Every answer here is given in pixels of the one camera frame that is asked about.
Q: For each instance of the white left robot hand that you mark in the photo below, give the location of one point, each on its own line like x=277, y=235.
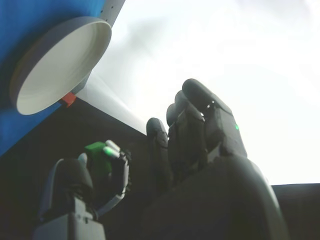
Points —
x=212, y=200

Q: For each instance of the green block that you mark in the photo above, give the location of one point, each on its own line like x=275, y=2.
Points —
x=96, y=152

